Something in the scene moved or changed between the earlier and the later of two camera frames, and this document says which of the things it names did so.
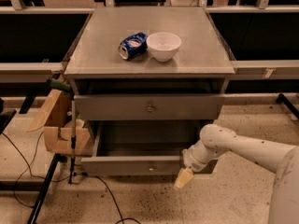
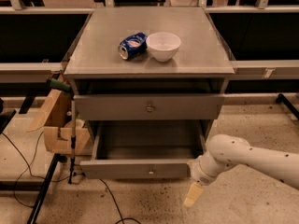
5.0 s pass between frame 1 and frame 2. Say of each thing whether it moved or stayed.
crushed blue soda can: stayed
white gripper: moved
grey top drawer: stayed
